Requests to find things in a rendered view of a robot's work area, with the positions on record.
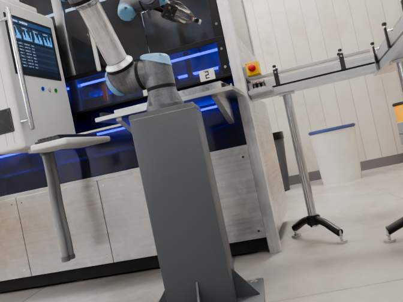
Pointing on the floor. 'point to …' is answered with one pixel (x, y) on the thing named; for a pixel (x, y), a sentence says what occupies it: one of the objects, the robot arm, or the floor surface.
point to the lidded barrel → (337, 154)
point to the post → (249, 126)
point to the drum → (398, 111)
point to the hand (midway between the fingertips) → (190, 18)
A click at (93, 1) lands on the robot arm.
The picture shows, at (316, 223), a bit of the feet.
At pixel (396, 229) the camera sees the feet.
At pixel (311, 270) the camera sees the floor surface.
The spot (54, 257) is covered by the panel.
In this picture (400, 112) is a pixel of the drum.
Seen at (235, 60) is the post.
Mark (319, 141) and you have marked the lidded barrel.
